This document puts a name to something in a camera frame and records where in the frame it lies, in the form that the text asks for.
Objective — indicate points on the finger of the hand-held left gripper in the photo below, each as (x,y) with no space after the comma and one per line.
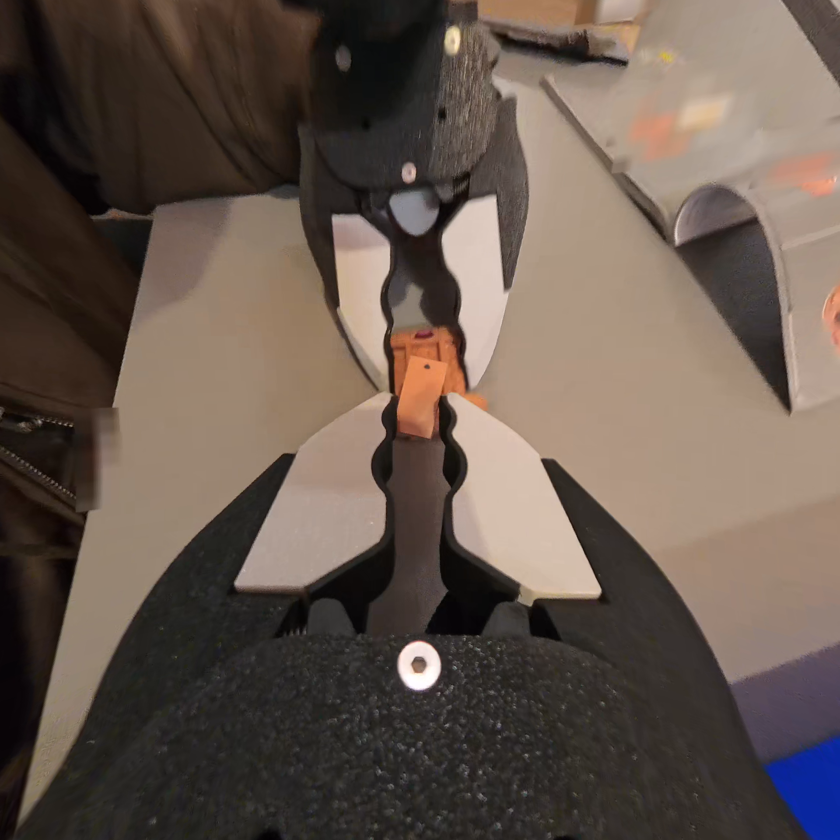
(357,282)
(482,276)

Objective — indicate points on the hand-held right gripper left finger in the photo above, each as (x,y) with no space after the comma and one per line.
(322,512)

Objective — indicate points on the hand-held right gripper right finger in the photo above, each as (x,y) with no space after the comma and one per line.
(519,512)

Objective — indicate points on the brown lego assembly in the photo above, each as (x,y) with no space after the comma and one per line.
(446,347)

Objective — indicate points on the tan lego plate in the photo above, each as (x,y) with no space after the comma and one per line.
(420,394)

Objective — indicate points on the large blue plastic bin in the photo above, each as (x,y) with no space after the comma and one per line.
(807,788)

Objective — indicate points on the person's left forearm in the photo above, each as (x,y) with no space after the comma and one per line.
(171,105)

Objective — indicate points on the lego instruction booklet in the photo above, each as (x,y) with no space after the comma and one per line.
(735,171)

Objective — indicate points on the brown hooded jacket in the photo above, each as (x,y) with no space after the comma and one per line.
(53,394)

